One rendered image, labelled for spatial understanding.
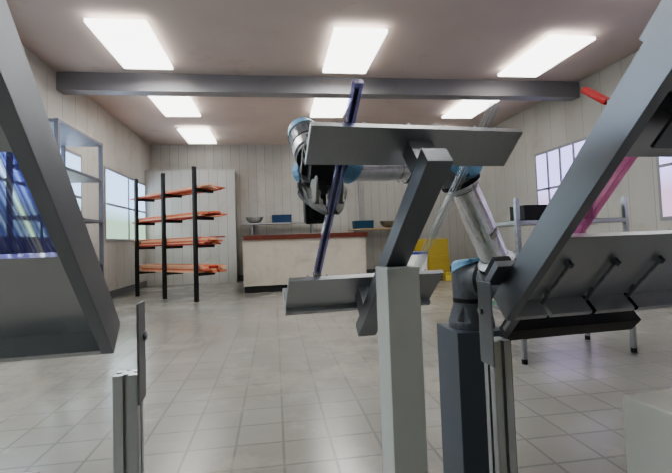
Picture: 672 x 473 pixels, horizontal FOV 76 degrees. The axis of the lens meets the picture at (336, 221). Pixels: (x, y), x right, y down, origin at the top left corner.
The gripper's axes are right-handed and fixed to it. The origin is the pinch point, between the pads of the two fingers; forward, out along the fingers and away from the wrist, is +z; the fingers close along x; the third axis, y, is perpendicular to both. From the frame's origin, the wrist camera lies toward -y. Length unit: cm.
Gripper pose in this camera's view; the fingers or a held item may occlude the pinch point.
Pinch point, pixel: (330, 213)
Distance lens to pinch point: 76.3
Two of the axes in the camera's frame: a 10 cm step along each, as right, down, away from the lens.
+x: 9.7, -0.2, 2.4
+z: 2.1, 5.3, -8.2
